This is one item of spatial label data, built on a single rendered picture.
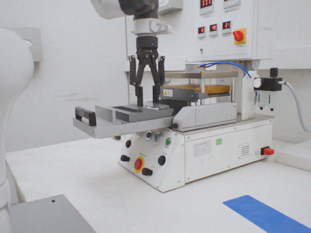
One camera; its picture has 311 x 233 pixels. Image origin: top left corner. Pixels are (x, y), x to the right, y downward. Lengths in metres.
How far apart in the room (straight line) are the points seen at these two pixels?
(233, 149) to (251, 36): 0.41
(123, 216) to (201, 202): 0.22
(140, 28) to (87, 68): 1.56
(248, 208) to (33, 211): 0.55
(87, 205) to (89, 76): 1.73
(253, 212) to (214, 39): 0.70
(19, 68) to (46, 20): 1.96
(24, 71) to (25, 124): 1.91
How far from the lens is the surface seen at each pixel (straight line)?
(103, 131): 0.76
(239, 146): 1.02
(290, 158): 1.13
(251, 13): 1.06
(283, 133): 1.50
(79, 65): 2.40
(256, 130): 1.08
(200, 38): 1.23
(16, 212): 0.74
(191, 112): 0.84
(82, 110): 0.84
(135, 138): 1.03
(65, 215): 0.69
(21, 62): 0.41
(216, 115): 0.92
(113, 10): 0.87
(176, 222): 0.71
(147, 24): 0.90
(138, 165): 0.95
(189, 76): 0.94
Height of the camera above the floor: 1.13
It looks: 10 degrees down
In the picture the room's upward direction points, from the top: 1 degrees counter-clockwise
